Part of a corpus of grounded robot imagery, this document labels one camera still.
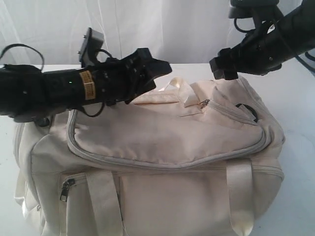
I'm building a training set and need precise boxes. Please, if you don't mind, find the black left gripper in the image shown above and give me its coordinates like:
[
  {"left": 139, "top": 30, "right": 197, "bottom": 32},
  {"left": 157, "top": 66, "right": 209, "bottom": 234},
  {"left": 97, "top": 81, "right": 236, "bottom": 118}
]
[{"left": 96, "top": 48, "right": 172, "bottom": 104}]

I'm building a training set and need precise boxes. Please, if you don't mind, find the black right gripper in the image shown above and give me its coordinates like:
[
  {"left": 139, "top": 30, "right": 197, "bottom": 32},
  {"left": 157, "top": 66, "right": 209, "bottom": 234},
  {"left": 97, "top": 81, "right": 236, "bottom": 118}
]
[{"left": 209, "top": 22, "right": 292, "bottom": 80}]

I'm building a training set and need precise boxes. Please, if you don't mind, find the cream duffel bag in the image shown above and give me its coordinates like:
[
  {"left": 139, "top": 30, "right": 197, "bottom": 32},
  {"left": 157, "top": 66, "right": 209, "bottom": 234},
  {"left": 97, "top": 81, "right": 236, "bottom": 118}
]
[{"left": 14, "top": 77, "right": 285, "bottom": 236}]

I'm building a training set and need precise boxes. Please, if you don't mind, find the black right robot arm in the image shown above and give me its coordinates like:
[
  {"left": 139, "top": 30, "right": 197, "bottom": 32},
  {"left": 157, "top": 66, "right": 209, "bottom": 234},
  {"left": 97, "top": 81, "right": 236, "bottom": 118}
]
[{"left": 209, "top": 0, "right": 315, "bottom": 80}]

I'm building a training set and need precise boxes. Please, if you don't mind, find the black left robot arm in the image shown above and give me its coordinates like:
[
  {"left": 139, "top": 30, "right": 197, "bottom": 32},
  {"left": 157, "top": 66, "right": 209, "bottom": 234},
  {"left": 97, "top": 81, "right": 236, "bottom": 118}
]
[{"left": 0, "top": 48, "right": 172, "bottom": 122}]

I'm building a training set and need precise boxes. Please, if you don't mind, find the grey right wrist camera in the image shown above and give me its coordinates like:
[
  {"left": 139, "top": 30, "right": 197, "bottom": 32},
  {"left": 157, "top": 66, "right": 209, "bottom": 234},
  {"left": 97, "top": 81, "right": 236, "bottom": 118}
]
[{"left": 228, "top": 0, "right": 279, "bottom": 19}]

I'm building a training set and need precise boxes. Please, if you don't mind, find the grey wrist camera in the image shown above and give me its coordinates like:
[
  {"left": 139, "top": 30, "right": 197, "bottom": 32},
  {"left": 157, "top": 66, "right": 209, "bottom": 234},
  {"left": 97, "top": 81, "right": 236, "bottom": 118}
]
[
  {"left": 79, "top": 28, "right": 104, "bottom": 68},
  {"left": 228, "top": 0, "right": 279, "bottom": 19}
]

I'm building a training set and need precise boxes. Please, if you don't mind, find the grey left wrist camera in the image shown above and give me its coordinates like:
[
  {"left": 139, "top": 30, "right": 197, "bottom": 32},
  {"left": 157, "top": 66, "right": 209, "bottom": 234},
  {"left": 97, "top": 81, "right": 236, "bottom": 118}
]
[{"left": 79, "top": 28, "right": 104, "bottom": 68}]

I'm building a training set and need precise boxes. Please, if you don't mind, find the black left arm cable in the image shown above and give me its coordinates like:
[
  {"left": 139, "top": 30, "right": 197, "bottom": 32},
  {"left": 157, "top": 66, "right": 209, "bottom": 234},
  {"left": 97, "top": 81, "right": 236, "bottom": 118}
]
[{"left": 0, "top": 43, "right": 46, "bottom": 72}]

